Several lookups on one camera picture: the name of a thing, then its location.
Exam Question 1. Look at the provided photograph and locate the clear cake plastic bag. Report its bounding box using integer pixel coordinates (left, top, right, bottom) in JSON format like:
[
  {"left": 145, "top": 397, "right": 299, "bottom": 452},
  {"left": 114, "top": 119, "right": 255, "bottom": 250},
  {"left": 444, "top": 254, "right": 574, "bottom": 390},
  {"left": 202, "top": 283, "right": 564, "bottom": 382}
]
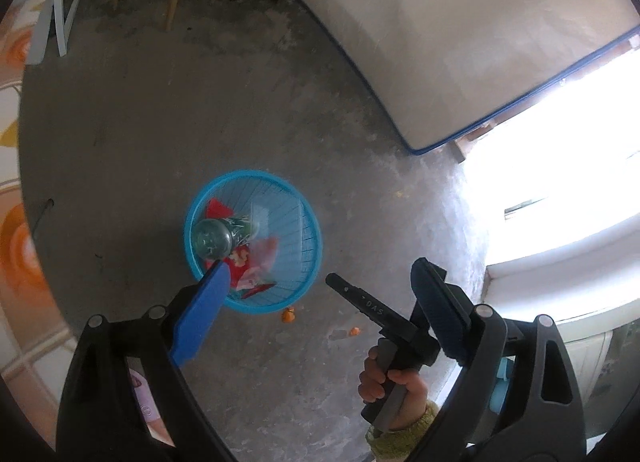
[{"left": 248, "top": 194, "right": 303, "bottom": 272}]

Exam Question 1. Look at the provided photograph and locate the red squirrel snack bag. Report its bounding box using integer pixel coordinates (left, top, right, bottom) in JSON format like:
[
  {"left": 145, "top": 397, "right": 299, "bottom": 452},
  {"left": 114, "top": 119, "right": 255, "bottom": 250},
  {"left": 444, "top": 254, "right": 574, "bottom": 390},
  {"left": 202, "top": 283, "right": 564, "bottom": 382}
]
[{"left": 204, "top": 198, "right": 276, "bottom": 300}]

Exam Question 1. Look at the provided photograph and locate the clear bottle green liquid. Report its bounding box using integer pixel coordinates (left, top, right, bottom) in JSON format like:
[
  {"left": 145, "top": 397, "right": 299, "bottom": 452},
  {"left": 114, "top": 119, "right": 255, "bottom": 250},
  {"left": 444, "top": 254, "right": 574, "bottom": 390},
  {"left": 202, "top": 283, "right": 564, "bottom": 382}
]
[{"left": 191, "top": 216, "right": 259, "bottom": 260}]

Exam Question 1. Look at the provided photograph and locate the blue plastic trash basket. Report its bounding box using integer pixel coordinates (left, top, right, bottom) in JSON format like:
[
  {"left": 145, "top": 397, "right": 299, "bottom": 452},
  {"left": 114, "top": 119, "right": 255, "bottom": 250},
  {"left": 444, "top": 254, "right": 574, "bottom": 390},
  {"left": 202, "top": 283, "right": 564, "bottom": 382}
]
[{"left": 182, "top": 170, "right": 322, "bottom": 315}]

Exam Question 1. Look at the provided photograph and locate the person's right hand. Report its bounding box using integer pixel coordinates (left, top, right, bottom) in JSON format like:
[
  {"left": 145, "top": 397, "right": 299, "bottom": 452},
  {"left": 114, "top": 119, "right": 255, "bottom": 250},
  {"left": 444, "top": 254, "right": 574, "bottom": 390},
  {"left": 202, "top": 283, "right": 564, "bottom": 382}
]
[{"left": 358, "top": 346, "right": 428, "bottom": 430}]

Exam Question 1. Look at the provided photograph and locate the pink slipper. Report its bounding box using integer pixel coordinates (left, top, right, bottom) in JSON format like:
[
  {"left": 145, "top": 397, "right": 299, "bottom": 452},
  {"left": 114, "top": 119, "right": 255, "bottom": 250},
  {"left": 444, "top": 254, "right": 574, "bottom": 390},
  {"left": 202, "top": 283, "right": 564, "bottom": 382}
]
[{"left": 129, "top": 369, "right": 175, "bottom": 447}]

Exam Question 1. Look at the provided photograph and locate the green fleece right sleeve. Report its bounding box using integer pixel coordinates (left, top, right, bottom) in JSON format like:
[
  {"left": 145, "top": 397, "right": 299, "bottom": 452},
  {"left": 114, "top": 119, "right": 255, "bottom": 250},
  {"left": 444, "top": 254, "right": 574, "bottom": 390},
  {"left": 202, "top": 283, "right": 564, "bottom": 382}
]
[{"left": 366, "top": 400, "right": 439, "bottom": 461}]

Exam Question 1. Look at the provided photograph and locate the patterned tablecloth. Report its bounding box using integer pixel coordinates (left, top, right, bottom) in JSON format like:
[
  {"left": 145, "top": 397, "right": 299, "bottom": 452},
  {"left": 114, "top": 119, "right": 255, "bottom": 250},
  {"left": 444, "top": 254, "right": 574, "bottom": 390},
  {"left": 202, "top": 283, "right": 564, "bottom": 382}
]
[{"left": 1, "top": 0, "right": 74, "bottom": 448}]

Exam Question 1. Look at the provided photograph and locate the white mattress blue trim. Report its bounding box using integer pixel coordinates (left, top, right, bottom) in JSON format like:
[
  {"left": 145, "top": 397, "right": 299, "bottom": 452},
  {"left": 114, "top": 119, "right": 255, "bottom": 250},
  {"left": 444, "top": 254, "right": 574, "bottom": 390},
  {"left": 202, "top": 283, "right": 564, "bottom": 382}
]
[{"left": 301, "top": 0, "right": 639, "bottom": 154}]

